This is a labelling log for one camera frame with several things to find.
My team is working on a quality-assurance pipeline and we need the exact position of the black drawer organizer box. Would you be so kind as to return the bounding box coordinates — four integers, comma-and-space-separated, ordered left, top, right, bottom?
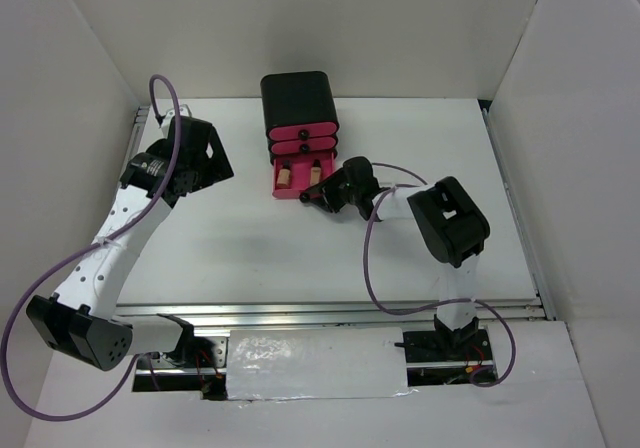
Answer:
259, 70, 341, 169

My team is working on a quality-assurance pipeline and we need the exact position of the aluminium right side rail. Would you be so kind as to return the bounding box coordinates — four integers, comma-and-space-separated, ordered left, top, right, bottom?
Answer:
480, 106, 558, 321

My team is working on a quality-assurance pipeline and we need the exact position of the aluminium left side rail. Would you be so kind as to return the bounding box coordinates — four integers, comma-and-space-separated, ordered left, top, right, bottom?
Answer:
125, 106, 150, 162

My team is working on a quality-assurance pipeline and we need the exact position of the beige foundation bottle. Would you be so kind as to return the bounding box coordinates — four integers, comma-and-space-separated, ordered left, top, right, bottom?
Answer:
309, 159, 322, 186
276, 160, 292, 189

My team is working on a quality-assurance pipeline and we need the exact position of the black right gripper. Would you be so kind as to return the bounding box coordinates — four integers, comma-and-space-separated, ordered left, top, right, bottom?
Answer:
307, 167, 361, 213

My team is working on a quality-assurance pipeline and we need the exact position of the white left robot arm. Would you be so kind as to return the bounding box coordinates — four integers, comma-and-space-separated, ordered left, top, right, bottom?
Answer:
26, 105, 234, 371

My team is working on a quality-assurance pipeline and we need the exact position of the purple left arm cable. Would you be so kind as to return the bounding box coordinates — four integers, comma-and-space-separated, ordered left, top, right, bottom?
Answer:
0, 73, 182, 422

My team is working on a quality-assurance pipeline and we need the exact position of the aluminium front rail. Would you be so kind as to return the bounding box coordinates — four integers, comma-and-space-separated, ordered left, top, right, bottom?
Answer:
114, 301, 546, 327

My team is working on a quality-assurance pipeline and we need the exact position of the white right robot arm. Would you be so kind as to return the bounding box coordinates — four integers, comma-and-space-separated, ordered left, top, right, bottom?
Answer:
299, 157, 490, 360

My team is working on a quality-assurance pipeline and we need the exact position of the aluminium rail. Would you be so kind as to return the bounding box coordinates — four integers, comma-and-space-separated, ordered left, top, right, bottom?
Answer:
480, 106, 558, 321
125, 106, 150, 162
114, 301, 546, 327

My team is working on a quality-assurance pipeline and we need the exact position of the white foil cover sheet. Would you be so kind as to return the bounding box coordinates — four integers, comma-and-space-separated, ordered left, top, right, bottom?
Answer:
226, 327, 410, 401

